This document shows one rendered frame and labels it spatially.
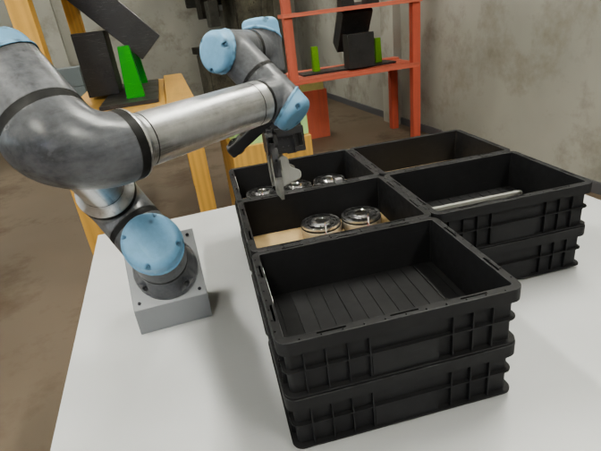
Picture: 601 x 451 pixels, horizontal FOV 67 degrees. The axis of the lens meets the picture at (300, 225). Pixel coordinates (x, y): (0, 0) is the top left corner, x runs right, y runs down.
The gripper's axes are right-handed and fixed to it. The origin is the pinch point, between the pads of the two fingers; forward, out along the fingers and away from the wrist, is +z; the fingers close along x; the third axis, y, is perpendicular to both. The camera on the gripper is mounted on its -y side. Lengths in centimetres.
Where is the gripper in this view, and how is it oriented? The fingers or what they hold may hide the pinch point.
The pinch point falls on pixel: (276, 191)
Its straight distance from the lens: 101.8
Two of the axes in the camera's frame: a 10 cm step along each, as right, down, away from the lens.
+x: -2.1, -2.7, 9.4
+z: 1.4, 9.4, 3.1
